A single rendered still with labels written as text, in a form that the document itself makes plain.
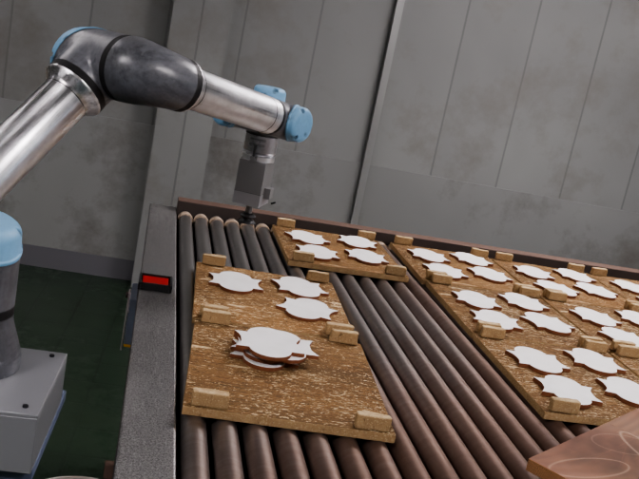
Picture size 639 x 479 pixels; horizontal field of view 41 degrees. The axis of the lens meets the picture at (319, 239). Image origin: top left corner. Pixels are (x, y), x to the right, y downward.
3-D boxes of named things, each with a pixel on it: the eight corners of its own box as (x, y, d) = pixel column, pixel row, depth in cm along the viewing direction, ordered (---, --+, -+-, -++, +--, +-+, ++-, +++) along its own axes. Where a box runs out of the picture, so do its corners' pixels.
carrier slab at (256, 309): (191, 323, 175) (192, 316, 175) (195, 267, 214) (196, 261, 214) (356, 347, 181) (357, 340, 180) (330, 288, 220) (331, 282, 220)
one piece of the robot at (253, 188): (280, 151, 189) (267, 221, 192) (290, 147, 197) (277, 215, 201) (239, 142, 190) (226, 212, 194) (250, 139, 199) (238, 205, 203)
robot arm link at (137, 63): (160, 36, 136) (322, 103, 177) (113, 27, 142) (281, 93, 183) (142, 106, 137) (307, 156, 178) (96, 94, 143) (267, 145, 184)
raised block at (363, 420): (354, 430, 138) (358, 413, 138) (353, 424, 140) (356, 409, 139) (389, 434, 139) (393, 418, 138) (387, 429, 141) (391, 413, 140)
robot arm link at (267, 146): (281, 137, 197) (273, 140, 189) (279, 157, 198) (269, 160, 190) (251, 130, 198) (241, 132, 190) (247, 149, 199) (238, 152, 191)
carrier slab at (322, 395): (181, 414, 135) (183, 405, 134) (193, 325, 174) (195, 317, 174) (394, 444, 139) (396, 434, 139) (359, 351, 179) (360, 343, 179)
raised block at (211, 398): (189, 406, 135) (192, 390, 134) (190, 401, 136) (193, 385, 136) (227, 411, 135) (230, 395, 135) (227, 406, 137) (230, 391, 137)
